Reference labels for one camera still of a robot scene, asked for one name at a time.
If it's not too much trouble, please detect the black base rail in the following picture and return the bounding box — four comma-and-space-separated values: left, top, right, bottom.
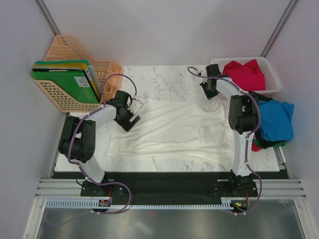
52, 170, 289, 205

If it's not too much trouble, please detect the green file folder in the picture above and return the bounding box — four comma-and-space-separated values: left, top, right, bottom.
31, 59, 100, 104

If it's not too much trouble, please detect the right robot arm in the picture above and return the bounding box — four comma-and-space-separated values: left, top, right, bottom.
198, 64, 261, 196

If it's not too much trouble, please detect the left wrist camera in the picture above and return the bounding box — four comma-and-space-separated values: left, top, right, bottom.
128, 99, 144, 114

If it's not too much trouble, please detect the white plastic basket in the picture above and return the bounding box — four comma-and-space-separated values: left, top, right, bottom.
210, 56, 282, 96

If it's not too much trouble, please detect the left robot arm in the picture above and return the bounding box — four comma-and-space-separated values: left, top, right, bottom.
58, 91, 144, 196

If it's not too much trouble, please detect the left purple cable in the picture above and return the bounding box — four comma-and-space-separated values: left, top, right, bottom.
46, 74, 138, 227

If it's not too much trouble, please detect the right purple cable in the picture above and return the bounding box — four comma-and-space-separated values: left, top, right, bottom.
187, 66, 262, 216

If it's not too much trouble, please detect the white t shirt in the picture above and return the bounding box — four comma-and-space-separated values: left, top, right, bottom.
107, 97, 234, 167

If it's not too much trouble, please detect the blue t shirt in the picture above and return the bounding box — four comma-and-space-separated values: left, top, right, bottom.
259, 100, 295, 141

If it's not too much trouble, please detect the black t shirt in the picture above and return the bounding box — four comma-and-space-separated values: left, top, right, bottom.
252, 94, 280, 152

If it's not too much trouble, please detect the peach plastic file organizer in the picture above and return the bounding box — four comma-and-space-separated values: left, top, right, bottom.
31, 35, 123, 113

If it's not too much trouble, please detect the red t shirt in basket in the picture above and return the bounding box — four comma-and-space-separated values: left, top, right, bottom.
223, 59, 266, 91

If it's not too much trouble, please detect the purple cable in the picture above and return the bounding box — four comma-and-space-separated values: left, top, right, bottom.
46, 74, 138, 227
187, 66, 262, 216

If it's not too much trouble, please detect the red t shirt on table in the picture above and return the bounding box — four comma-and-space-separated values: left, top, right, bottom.
252, 139, 263, 152

